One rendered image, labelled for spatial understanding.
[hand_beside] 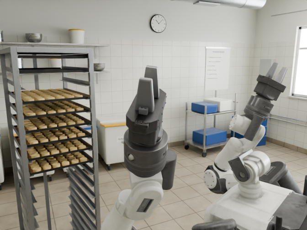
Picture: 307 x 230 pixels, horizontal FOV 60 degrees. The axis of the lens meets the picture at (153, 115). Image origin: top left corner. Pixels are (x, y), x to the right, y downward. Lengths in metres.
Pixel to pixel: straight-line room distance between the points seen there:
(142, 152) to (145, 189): 0.09
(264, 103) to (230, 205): 0.44
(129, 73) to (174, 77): 0.93
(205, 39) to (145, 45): 1.33
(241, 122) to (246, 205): 0.37
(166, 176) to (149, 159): 0.10
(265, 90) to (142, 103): 0.67
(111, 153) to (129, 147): 3.77
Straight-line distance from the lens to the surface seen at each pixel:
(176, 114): 5.36
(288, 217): 0.76
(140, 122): 0.44
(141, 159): 0.51
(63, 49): 1.77
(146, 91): 0.43
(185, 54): 5.35
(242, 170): 0.73
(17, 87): 1.72
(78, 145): 1.99
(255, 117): 1.02
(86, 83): 1.88
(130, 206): 0.59
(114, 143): 4.23
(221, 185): 1.13
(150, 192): 0.56
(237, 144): 1.11
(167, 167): 0.58
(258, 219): 0.72
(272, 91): 1.07
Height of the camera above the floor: 1.75
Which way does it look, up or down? 12 degrees down
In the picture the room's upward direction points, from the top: straight up
